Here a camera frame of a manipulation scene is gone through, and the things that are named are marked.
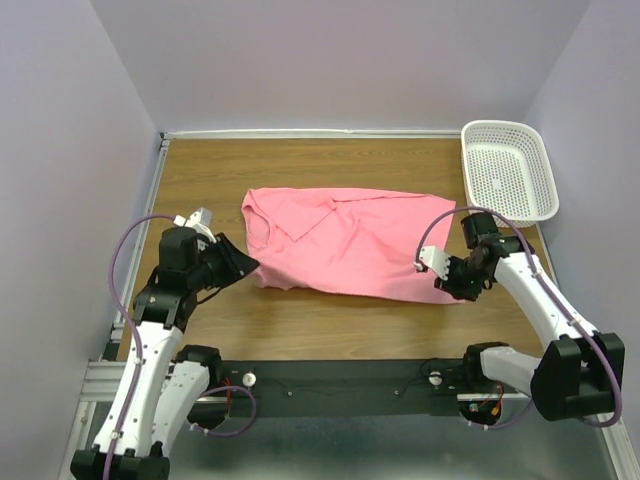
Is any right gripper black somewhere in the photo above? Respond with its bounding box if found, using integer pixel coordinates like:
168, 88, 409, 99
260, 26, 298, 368
433, 254, 489, 303

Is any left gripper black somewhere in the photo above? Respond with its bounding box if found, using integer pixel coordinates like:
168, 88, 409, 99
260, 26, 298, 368
189, 231, 261, 290

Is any pink t shirt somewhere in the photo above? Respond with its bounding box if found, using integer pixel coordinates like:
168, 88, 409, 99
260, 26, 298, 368
241, 188, 456, 304

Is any white perforated plastic basket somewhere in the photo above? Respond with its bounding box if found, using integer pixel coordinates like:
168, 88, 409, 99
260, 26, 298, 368
461, 120, 559, 228

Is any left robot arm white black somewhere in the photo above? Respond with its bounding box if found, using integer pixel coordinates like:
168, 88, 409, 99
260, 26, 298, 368
70, 226, 260, 479

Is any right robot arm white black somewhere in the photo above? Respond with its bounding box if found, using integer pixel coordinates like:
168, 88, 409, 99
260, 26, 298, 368
414, 207, 625, 428

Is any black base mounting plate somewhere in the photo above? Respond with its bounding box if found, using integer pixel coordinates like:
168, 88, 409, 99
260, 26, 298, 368
184, 357, 522, 430

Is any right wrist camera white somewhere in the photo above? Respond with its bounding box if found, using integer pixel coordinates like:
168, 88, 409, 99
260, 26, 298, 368
414, 246, 451, 280

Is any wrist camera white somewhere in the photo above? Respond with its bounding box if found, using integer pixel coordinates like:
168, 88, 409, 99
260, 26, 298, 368
173, 207, 216, 243
414, 246, 451, 280

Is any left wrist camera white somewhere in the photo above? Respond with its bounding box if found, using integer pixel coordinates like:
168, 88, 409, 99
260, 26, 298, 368
173, 207, 216, 243

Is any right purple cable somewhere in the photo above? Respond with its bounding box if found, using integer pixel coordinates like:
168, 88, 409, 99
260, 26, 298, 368
415, 207, 626, 429

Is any purple cable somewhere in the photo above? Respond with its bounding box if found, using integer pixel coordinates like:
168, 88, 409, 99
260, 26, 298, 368
415, 207, 626, 429
102, 214, 176, 480

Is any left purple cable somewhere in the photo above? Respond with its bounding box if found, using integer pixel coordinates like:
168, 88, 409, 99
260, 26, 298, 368
102, 214, 176, 480

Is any aluminium front rail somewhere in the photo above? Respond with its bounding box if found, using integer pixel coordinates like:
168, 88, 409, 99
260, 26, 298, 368
79, 355, 621, 402

